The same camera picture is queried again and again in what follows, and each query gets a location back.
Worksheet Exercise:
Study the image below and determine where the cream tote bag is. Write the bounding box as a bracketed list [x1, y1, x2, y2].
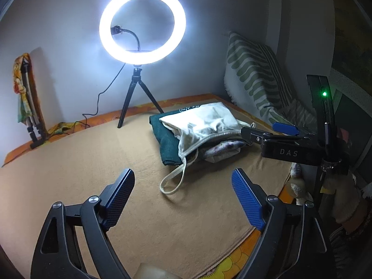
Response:
[159, 102, 255, 195]

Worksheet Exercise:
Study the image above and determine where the right gloved hand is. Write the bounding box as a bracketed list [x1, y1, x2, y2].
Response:
[286, 171, 361, 224]

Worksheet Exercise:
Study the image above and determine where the green striped white pillow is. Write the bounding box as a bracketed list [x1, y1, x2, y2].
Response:
[224, 32, 316, 132]

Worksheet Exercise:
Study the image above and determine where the dark green folded garment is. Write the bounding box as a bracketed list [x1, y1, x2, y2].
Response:
[149, 105, 199, 166]

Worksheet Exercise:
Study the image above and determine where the folded silver tripod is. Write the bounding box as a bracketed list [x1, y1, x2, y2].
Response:
[20, 59, 47, 149]

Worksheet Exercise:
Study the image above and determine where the colourful cloth on tripod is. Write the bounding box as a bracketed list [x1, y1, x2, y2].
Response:
[13, 53, 47, 138]

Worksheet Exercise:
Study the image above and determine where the black tripod stand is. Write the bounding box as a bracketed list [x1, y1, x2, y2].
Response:
[117, 65, 164, 129]

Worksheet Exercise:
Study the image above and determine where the black power cable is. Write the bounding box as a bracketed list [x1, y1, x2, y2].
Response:
[46, 62, 127, 136]

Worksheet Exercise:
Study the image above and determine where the white ring light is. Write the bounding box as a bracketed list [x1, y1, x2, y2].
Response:
[99, 0, 187, 65]

